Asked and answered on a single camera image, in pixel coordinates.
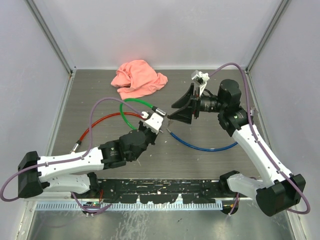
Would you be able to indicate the green cable lock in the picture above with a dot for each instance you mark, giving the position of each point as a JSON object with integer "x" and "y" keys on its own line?
{"x": 128, "y": 103}

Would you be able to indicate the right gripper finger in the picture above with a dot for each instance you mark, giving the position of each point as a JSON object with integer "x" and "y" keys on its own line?
{"x": 184, "y": 99}
{"x": 183, "y": 115}

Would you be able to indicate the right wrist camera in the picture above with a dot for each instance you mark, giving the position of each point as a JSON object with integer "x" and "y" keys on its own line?
{"x": 201, "y": 79}

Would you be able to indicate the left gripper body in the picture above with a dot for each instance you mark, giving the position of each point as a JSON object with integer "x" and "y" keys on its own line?
{"x": 150, "y": 136}

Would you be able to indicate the pink cloth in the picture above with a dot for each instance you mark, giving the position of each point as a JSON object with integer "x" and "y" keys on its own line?
{"x": 136, "y": 79}

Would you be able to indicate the slotted cable duct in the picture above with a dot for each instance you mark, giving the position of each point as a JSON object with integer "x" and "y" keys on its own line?
{"x": 176, "y": 206}

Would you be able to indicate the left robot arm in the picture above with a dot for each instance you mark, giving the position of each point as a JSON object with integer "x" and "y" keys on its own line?
{"x": 74, "y": 172}

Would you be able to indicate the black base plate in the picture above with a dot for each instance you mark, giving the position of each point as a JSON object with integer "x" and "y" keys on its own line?
{"x": 157, "y": 191}

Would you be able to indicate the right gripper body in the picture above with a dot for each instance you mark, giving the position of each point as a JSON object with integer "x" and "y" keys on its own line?
{"x": 196, "y": 102}

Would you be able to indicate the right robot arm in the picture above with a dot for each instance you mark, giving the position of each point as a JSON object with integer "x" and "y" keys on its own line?
{"x": 278, "y": 189}

